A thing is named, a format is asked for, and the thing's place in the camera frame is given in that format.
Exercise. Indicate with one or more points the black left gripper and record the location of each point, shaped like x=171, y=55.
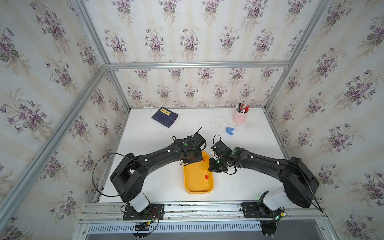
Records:
x=200, y=157

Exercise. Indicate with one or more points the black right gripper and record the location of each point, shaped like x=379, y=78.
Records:
x=211, y=168

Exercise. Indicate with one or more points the yellow plastic storage tray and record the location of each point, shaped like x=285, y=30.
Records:
x=194, y=177

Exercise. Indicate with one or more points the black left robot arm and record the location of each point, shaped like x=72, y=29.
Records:
x=129, y=176

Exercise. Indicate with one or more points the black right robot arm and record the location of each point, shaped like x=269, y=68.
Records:
x=246, y=176

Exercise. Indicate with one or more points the blue plastic clip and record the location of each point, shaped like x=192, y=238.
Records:
x=230, y=131

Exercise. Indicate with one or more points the dark blue notebook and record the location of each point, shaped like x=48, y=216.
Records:
x=165, y=117

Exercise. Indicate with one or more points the pink pen cup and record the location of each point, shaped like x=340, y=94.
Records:
x=239, y=117

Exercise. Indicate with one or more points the red pens in cup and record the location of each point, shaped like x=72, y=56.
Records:
x=242, y=107

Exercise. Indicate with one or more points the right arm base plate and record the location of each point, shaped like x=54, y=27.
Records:
x=256, y=210

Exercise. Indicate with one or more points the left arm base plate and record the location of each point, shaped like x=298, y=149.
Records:
x=151, y=212

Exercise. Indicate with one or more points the aluminium front rail frame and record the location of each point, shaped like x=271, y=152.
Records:
x=196, y=217

